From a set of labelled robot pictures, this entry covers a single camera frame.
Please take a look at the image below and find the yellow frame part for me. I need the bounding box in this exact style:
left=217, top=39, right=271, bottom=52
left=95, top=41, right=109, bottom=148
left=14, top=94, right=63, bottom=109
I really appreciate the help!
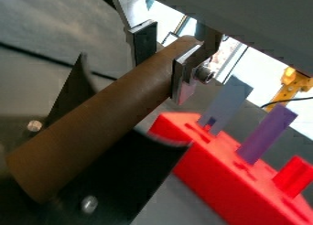
left=263, top=67, right=313, bottom=112

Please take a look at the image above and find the red star peg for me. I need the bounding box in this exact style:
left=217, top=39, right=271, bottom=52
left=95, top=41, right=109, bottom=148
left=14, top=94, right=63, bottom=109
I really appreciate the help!
left=273, top=155, right=313, bottom=198

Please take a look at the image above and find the brown oval rod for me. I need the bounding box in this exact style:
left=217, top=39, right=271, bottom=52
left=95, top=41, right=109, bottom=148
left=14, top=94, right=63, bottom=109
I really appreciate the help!
left=7, top=36, right=200, bottom=203

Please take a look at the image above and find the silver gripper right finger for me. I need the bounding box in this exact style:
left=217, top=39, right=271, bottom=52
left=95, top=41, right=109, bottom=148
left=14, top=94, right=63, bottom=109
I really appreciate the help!
left=172, top=22, right=223, bottom=105

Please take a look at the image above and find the red peg board block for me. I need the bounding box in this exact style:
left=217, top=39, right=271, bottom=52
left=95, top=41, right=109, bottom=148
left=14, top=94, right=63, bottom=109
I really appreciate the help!
left=150, top=112, right=313, bottom=225

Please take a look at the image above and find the black curved cradle fixture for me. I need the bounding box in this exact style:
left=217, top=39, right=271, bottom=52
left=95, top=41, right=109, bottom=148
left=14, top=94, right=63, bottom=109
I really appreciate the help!
left=0, top=56, right=188, bottom=225

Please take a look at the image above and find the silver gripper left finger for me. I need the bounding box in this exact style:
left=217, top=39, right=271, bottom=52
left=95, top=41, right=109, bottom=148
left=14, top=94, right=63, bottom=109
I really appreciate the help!
left=105, top=0, right=158, bottom=66

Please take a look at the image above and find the black cable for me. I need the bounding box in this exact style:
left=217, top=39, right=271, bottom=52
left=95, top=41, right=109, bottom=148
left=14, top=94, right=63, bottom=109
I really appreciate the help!
left=261, top=96, right=313, bottom=110

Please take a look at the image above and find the purple round peg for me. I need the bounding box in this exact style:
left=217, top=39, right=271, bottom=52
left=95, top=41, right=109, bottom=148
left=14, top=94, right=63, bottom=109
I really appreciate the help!
left=236, top=104, right=297, bottom=165

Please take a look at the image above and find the light blue rectangular peg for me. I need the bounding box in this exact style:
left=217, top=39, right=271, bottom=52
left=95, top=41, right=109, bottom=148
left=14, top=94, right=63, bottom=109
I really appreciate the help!
left=198, top=76, right=253, bottom=135

